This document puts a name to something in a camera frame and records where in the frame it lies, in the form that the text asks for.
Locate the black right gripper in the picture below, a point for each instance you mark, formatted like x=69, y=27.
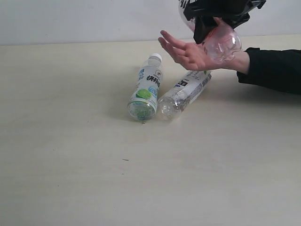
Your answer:
x=205, y=14

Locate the pink peach drink bottle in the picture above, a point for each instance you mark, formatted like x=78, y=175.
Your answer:
x=221, y=43

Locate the green label Gatorade bottle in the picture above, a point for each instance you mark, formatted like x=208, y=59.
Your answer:
x=142, y=105

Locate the clear white-capped water bottle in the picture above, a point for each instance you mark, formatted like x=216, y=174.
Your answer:
x=182, y=94

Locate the person's open bare hand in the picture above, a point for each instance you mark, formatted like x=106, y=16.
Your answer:
x=192, y=56

